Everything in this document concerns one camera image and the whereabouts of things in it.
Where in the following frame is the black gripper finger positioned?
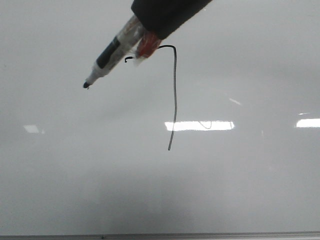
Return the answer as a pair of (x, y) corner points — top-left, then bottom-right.
(131, 0), (211, 40)

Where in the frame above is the white whiteboard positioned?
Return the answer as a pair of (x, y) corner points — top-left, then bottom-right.
(0, 0), (320, 235)

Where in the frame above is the black white whiteboard marker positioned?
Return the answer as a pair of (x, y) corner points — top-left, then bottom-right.
(82, 14), (162, 89)

